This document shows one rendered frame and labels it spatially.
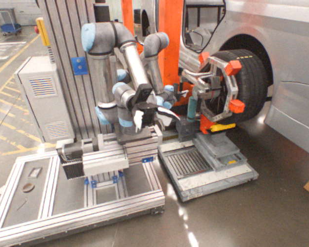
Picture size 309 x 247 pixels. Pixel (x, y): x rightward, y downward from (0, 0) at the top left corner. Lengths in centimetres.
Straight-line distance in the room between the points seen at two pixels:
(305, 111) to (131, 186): 136
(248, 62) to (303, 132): 63
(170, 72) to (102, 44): 113
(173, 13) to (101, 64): 105
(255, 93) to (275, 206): 104
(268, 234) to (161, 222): 84
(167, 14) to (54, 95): 115
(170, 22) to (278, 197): 187
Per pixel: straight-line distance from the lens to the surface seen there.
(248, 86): 164
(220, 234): 183
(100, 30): 99
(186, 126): 214
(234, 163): 215
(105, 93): 108
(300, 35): 151
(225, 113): 168
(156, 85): 142
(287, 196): 230
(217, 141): 219
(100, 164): 123
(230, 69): 159
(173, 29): 193
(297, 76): 151
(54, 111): 132
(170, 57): 197
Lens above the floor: 158
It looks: 34 degrees down
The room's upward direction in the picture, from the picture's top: straight up
